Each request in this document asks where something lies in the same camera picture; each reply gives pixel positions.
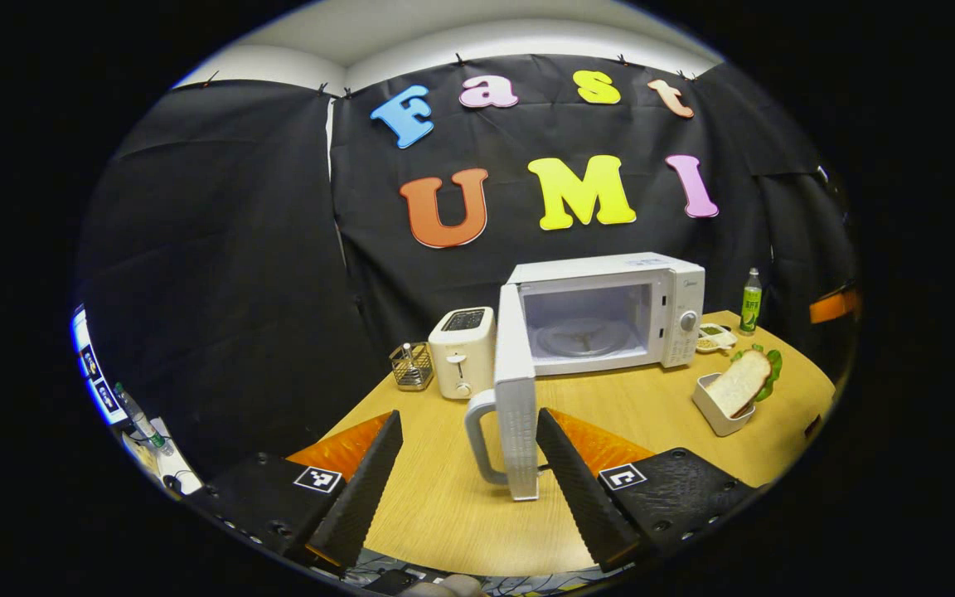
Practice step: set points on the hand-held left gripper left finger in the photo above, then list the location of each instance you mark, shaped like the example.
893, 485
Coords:
357, 506

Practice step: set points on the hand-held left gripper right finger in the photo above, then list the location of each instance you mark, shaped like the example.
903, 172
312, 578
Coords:
585, 497

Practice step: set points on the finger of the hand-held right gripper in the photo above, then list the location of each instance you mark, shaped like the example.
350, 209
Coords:
832, 307

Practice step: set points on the sandwich with lettuce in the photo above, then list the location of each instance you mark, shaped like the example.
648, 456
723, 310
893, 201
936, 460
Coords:
739, 383

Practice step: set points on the white microwave oven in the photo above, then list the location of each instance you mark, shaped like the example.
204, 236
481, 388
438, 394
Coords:
610, 269

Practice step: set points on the green drink bottle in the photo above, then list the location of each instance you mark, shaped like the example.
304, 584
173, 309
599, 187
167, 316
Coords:
750, 307

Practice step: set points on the white sectioned grain dish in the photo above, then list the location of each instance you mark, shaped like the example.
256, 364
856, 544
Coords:
714, 342

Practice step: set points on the white rectangular tray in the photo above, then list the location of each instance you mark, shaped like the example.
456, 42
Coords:
714, 414

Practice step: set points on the white toaster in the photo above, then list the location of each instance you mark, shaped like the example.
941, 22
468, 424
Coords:
461, 365

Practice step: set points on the white papers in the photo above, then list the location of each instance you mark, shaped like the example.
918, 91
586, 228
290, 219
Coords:
167, 468

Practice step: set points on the clear plastic bottle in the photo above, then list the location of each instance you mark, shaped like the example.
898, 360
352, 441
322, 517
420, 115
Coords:
142, 419

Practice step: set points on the black backdrop cloth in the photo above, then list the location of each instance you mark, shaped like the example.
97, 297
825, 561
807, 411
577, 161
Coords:
237, 249

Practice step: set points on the computer monitor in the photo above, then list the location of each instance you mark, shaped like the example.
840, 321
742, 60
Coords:
88, 365

